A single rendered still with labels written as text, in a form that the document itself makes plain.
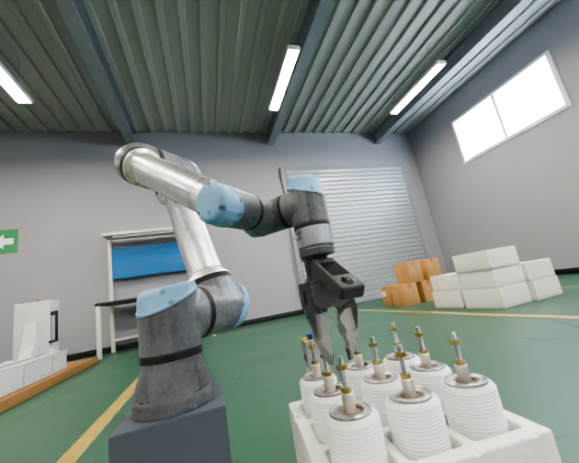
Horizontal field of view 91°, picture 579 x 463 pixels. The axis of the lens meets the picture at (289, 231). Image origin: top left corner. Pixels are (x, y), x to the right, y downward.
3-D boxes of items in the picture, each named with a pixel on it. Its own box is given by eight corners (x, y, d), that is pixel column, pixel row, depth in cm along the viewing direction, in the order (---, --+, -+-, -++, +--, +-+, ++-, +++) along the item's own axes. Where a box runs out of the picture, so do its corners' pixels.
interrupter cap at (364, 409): (334, 427, 46) (333, 423, 46) (325, 409, 53) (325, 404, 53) (379, 417, 46) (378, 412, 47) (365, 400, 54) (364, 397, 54)
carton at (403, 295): (421, 303, 397) (415, 282, 403) (406, 306, 390) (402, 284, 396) (407, 303, 425) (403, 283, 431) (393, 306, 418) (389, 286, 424)
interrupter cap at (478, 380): (474, 373, 58) (473, 369, 58) (498, 386, 50) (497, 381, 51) (437, 379, 58) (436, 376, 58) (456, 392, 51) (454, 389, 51)
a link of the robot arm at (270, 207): (225, 202, 61) (266, 186, 56) (257, 209, 71) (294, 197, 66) (230, 237, 60) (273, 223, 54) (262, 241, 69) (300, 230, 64)
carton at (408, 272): (424, 280, 408) (418, 259, 414) (411, 282, 400) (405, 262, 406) (410, 282, 436) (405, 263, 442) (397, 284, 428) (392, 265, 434)
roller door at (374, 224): (305, 313, 546) (279, 166, 610) (303, 313, 558) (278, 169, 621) (437, 287, 642) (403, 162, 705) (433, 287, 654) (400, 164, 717)
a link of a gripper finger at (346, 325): (351, 350, 58) (336, 305, 59) (367, 355, 52) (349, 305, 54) (338, 355, 57) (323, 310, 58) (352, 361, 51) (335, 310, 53)
